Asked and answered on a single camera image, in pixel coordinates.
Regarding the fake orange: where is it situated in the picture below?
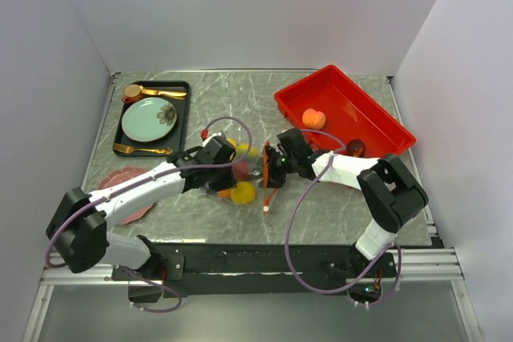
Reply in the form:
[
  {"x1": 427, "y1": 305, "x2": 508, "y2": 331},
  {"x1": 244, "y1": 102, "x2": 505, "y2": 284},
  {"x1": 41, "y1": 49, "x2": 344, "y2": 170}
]
[{"x1": 230, "y1": 181, "x2": 256, "y2": 205}]

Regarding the small brown cup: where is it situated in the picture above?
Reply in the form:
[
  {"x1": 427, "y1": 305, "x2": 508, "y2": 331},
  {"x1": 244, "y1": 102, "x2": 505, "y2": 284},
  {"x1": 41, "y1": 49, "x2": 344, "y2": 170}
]
[{"x1": 122, "y1": 83, "x2": 143, "y2": 103}]

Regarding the gold spoon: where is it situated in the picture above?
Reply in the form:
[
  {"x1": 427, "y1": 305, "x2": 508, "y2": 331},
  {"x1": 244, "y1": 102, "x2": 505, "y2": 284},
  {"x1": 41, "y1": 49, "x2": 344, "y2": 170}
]
[{"x1": 139, "y1": 86, "x2": 187, "y2": 100}]

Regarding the dark red fake apple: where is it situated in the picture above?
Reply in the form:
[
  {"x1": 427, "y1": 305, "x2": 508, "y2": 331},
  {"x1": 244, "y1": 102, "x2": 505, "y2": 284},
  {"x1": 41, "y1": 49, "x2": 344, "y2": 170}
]
[{"x1": 345, "y1": 139, "x2": 366, "y2": 158}]

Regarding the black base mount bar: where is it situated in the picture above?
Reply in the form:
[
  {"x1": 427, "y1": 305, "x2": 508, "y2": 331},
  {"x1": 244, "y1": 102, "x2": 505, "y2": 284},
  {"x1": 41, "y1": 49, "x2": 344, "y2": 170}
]
[{"x1": 112, "y1": 243, "x2": 402, "y2": 306}]

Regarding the purple cable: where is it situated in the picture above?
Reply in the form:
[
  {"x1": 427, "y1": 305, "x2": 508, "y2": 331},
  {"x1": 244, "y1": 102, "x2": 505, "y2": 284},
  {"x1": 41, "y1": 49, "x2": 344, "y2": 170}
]
[
  {"x1": 283, "y1": 128, "x2": 402, "y2": 307},
  {"x1": 43, "y1": 116, "x2": 253, "y2": 314}
]

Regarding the teal flower plate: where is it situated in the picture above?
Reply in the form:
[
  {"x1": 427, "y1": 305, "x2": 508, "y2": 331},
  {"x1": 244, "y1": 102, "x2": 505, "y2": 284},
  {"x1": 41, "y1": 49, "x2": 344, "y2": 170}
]
[{"x1": 121, "y1": 97, "x2": 178, "y2": 143}]

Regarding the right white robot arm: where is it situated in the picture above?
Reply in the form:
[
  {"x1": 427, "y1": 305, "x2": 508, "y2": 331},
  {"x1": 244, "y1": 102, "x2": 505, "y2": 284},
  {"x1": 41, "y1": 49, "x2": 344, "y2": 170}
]
[{"x1": 261, "y1": 146, "x2": 429, "y2": 276}]

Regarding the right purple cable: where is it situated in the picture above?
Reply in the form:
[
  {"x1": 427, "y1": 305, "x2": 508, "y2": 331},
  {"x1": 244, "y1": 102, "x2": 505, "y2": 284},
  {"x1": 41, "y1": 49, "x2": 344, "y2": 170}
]
[{"x1": 283, "y1": 128, "x2": 402, "y2": 307}]

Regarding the pink dotted plate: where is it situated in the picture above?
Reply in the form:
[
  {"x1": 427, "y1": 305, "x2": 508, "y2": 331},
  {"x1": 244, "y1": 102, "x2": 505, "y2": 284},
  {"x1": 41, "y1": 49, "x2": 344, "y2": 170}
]
[{"x1": 98, "y1": 167, "x2": 155, "y2": 225}]

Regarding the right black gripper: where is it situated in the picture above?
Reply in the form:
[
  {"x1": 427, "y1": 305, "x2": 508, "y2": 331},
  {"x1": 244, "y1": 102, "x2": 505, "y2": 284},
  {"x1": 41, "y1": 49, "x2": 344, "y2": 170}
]
[{"x1": 246, "y1": 145, "x2": 297, "y2": 190}]

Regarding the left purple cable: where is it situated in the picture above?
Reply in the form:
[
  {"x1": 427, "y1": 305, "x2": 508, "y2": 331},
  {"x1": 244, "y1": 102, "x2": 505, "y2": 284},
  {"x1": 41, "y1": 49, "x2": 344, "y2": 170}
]
[{"x1": 43, "y1": 116, "x2": 253, "y2": 314}]

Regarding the fake peach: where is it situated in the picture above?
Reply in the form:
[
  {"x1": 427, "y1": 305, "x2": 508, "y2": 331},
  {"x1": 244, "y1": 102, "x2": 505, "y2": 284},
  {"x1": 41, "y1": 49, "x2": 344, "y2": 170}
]
[{"x1": 301, "y1": 108, "x2": 326, "y2": 130}]

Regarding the red fake strawberry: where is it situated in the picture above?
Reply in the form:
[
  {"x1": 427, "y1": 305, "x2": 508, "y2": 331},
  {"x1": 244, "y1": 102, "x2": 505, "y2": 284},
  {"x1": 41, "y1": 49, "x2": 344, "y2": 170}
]
[{"x1": 232, "y1": 160, "x2": 253, "y2": 182}]

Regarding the red plastic bin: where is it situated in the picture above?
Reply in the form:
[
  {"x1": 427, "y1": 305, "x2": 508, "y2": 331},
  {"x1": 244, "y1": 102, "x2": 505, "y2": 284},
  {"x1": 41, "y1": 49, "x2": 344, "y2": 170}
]
[{"x1": 274, "y1": 65, "x2": 416, "y2": 158}]

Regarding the gold fork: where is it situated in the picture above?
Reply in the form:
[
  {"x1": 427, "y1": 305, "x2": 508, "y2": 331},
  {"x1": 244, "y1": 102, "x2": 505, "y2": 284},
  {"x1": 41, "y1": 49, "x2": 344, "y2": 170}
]
[{"x1": 112, "y1": 143, "x2": 173, "y2": 155}]

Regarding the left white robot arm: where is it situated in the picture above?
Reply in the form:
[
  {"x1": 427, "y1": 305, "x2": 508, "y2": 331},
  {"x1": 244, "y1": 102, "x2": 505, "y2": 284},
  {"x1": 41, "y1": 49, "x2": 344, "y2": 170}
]
[{"x1": 46, "y1": 135, "x2": 236, "y2": 280}]

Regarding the clear zip top bag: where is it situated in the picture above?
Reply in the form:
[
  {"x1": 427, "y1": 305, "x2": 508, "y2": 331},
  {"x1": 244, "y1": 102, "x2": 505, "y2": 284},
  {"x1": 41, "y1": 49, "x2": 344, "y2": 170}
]
[{"x1": 206, "y1": 138, "x2": 278, "y2": 215}]

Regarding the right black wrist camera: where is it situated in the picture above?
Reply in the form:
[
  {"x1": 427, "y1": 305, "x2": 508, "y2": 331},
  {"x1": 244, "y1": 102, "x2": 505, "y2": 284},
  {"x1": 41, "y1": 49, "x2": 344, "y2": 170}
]
[{"x1": 277, "y1": 128, "x2": 313, "y2": 159}]

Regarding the black serving tray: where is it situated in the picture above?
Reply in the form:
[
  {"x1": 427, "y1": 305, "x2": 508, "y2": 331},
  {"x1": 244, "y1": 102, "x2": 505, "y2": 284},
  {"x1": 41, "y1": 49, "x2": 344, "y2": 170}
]
[{"x1": 112, "y1": 80, "x2": 192, "y2": 158}]

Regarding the aluminium frame rail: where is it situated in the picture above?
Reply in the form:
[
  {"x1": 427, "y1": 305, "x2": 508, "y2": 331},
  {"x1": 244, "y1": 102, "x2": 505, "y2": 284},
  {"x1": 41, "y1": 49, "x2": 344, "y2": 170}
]
[{"x1": 39, "y1": 249, "x2": 466, "y2": 285}]

